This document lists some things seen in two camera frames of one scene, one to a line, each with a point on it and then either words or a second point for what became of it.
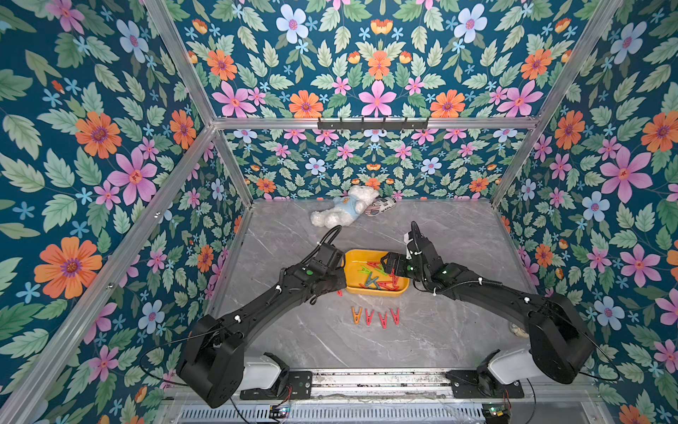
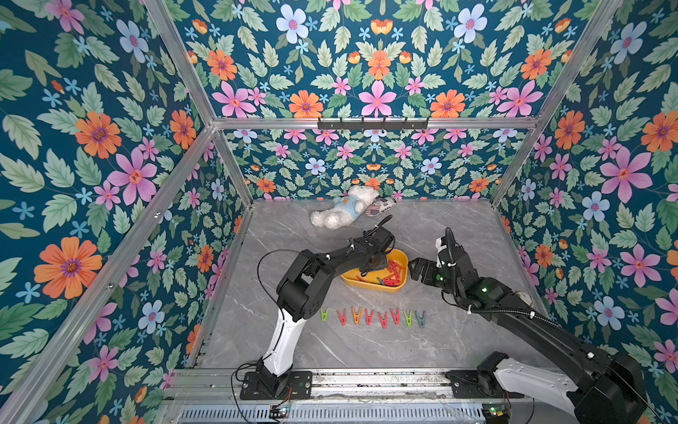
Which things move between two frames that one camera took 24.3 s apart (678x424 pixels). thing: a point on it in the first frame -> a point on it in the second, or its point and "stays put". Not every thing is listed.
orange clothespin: x=357 y=315 stays put
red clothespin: x=395 y=316 stays put
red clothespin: x=368 y=318 stays put
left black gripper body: x=333 y=282 -> x=379 y=264
